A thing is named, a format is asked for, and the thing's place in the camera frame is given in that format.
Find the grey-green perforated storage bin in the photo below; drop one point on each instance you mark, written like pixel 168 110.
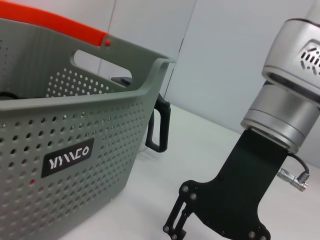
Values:
pixel 75 125

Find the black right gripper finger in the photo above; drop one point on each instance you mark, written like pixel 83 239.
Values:
pixel 181 215
pixel 260 233

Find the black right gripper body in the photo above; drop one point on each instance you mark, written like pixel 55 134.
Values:
pixel 240 190

